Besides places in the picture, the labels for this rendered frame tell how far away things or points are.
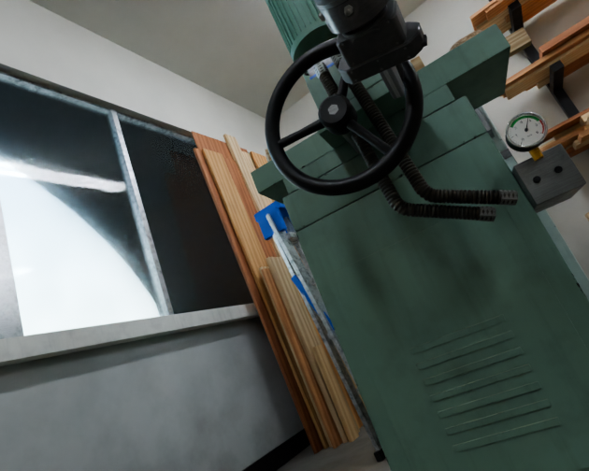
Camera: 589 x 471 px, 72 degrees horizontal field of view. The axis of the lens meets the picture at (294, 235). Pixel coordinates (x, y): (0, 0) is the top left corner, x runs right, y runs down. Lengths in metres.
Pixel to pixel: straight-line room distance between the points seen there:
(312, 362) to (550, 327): 1.56
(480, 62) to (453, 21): 2.86
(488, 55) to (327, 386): 1.71
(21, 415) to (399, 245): 1.31
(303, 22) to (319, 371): 1.66
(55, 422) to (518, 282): 1.47
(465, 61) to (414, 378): 0.63
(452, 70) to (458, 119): 0.10
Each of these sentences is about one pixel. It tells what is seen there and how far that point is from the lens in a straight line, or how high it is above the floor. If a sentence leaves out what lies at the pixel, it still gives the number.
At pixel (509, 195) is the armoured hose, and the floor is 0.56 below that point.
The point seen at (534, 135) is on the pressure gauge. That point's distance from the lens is 0.81.
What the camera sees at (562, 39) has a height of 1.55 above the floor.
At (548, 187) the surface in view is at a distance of 0.81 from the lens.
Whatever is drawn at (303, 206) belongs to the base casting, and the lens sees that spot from 0.91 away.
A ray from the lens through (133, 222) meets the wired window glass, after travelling 2.29.
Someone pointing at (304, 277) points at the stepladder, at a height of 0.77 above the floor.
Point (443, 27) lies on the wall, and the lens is 3.79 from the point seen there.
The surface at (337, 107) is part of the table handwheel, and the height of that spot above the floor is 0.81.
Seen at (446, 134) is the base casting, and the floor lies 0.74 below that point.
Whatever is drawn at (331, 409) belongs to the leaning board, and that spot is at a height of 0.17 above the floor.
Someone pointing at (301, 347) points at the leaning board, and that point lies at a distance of 2.25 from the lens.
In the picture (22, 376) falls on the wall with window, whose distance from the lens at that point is 1.69.
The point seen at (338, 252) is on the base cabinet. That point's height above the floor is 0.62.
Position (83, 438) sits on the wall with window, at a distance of 1.73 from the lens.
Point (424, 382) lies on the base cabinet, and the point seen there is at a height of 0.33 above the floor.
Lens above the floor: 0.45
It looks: 16 degrees up
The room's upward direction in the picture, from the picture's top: 22 degrees counter-clockwise
